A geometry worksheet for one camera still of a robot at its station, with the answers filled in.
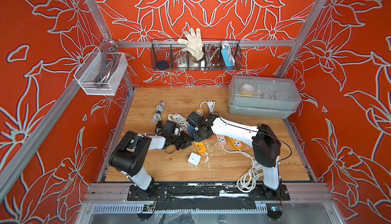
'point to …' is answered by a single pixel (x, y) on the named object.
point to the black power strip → (159, 126)
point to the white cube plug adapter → (194, 160)
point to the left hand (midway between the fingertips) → (194, 141)
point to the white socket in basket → (182, 62)
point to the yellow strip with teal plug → (200, 146)
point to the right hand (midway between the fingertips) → (194, 138)
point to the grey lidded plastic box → (263, 96)
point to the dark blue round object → (162, 63)
